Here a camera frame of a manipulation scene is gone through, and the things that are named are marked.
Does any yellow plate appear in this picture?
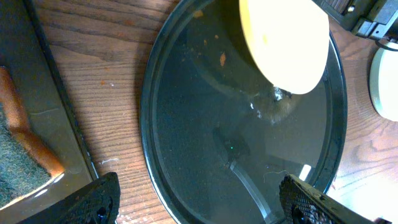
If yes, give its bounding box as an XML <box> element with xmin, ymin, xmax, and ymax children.
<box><xmin>239</xmin><ymin>0</ymin><xmax>329</xmax><ymax>95</ymax></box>

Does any orange green sponge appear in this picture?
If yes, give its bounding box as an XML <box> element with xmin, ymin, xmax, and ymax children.
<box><xmin>1</xmin><ymin>66</ymin><xmax>65</xmax><ymax>209</ymax></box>

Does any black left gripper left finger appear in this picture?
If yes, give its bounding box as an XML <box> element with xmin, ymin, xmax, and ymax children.
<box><xmin>21</xmin><ymin>172</ymin><xmax>121</xmax><ymax>224</ymax></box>

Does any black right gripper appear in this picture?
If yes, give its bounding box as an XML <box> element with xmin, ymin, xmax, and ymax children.
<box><xmin>313</xmin><ymin>0</ymin><xmax>397</xmax><ymax>40</ymax></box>

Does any light green plate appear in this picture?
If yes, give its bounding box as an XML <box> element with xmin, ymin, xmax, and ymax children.
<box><xmin>369</xmin><ymin>42</ymin><xmax>397</xmax><ymax>121</ymax></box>

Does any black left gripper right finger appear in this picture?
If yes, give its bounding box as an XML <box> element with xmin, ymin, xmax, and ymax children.
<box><xmin>279</xmin><ymin>174</ymin><xmax>377</xmax><ymax>224</ymax></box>

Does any black rectangular water tray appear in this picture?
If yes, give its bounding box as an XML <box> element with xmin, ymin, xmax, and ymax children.
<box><xmin>1</xmin><ymin>0</ymin><xmax>98</xmax><ymax>223</ymax></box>

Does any black round tray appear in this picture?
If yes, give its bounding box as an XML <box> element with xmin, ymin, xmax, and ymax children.
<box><xmin>140</xmin><ymin>1</ymin><xmax>347</xmax><ymax>223</ymax></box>

